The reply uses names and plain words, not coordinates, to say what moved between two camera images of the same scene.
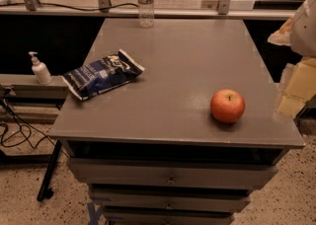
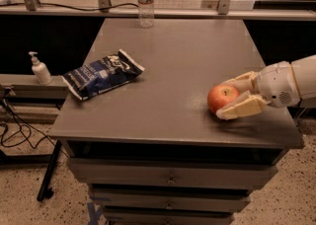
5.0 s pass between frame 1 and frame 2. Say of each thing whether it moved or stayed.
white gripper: moved
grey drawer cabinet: stayed
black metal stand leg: stayed
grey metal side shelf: stayed
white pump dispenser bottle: stayed
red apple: moved
